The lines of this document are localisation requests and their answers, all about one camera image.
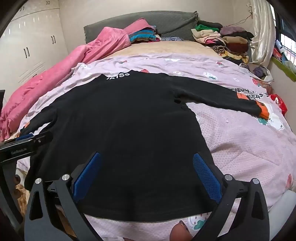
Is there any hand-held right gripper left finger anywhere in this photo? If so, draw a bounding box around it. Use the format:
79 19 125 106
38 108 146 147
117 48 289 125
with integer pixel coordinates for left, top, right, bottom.
24 152 102 241

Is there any black long-sleeved sweater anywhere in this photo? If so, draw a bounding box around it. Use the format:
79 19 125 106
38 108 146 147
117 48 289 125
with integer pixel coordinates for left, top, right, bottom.
20 70 270 219

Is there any grey padded headboard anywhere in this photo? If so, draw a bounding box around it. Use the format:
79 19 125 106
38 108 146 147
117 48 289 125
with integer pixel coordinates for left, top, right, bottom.
84 10 199 44

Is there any window with dark frame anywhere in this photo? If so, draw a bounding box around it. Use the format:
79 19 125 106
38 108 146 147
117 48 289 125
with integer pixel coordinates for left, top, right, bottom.
275 14 296 67

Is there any pink fleece blanket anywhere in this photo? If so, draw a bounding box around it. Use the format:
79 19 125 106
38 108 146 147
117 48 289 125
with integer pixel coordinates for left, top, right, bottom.
0 20 156 142

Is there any cream satin curtain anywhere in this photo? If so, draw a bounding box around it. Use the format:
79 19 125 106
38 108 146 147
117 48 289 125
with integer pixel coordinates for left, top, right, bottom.
250 0 277 67

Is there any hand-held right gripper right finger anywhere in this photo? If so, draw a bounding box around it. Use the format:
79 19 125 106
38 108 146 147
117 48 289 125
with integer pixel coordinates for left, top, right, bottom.
191 152 270 241

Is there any red plastic bag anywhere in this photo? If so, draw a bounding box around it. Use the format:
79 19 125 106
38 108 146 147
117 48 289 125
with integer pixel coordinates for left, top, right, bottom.
269 94 287 116

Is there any brown patterned cloth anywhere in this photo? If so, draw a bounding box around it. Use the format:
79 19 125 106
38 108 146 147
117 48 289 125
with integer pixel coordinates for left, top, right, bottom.
14 174 30 223

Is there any striped colourful folded cloth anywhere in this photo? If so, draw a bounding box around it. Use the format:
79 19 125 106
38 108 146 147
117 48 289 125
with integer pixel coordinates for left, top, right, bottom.
128 27 161 43

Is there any purple crumpled cloth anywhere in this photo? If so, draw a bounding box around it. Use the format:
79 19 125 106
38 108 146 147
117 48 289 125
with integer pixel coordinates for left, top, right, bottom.
240 62 274 84

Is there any green window ledge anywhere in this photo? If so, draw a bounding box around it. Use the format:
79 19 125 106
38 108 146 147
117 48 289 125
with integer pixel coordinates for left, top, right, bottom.
270 56 296 82

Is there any beige mattress cover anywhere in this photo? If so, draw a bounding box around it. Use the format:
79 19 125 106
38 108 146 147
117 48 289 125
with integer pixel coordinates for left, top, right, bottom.
102 40 222 62

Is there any pile of folded clothes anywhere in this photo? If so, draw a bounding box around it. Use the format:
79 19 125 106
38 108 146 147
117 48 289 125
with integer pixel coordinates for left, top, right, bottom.
191 20 255 66

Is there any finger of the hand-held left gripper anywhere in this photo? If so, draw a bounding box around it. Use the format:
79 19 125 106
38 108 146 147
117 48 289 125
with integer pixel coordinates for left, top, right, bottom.
16 131 53 147

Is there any white wardrobe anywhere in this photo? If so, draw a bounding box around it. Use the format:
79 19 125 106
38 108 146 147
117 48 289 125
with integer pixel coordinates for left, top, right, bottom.
0 0 70 102

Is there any person's right hand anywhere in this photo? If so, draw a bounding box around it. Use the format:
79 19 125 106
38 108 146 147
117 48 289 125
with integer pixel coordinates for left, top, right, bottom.
169 220 193 241

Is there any pink strawberry printed bed sheet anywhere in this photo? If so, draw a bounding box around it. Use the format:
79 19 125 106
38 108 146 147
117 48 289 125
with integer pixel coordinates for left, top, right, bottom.
5 54 293 241

